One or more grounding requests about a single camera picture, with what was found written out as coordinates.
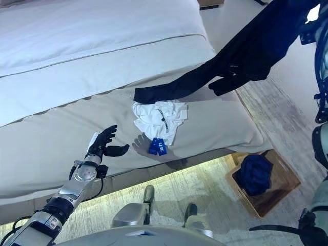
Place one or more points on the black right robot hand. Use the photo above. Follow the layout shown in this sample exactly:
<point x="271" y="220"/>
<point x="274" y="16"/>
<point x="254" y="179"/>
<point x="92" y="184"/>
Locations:
<point x="313" y="14"/>

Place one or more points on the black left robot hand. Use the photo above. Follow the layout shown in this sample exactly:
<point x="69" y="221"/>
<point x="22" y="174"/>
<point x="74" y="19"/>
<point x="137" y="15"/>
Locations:
<point x="102" y="139"/>

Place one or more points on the blue hang tag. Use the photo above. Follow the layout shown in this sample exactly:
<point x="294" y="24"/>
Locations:
<point x="162" y="148"/>
<point x="153" y="146"/>

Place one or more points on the white t-shirt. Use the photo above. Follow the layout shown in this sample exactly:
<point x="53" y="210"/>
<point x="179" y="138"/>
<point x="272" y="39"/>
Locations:
<point x="153" y="120"/>

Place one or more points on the dark long-sleeve jacket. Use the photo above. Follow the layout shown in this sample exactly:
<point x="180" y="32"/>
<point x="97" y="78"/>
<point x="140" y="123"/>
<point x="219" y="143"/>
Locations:
<point x="256" y="51"/>

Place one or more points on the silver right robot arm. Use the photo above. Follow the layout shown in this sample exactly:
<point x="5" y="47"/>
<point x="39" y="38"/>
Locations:
<point x="322" y="64"/>

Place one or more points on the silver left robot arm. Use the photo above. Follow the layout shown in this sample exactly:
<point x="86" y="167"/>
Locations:
<point x="84" y="174"/>

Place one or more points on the beige bed runner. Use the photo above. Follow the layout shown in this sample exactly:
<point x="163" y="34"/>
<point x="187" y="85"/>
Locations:
<point x="64" y="143"/>

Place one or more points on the brown wicker basket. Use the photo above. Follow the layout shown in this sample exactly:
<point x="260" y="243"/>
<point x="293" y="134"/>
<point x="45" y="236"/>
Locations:
<point x="279" y="184"/>

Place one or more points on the robot left leg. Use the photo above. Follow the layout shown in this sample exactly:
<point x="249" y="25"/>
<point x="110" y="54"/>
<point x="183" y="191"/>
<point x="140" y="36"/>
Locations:
<point x="130" y="212"/>

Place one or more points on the robot leg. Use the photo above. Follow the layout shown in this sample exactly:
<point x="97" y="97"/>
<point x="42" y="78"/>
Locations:
<point x="130" y="212"/>
<point x="197" y="223"/>

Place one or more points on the grey robot torso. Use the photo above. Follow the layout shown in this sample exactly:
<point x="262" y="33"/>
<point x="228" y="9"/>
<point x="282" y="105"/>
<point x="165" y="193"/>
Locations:
<point x="115" y="239"/>

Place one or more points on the brown wooden nightstand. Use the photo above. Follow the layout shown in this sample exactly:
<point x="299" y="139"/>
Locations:
<point x="210" y="3"/>

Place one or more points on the grey striped rug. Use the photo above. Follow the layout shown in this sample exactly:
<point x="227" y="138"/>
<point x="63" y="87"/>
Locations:
<point x="282" y="115"/>

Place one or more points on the white duvet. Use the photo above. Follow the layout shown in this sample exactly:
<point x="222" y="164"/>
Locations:
<point x="102" y="25"/>

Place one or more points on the robot right leg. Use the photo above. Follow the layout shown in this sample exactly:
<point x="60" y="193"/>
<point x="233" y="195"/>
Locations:
<point x="197" y="223"/>

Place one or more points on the blue garment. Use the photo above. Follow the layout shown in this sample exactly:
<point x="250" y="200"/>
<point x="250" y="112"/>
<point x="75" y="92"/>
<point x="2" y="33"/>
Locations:
<point x="256" y="176"/>

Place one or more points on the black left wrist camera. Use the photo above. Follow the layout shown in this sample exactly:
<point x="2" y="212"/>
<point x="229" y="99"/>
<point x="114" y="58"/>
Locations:
<point x="102" y="171"/>

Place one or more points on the beige upholstered bed frame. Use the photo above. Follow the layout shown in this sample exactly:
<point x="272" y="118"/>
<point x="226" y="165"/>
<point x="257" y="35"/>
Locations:
<point x="15" y="208"/>

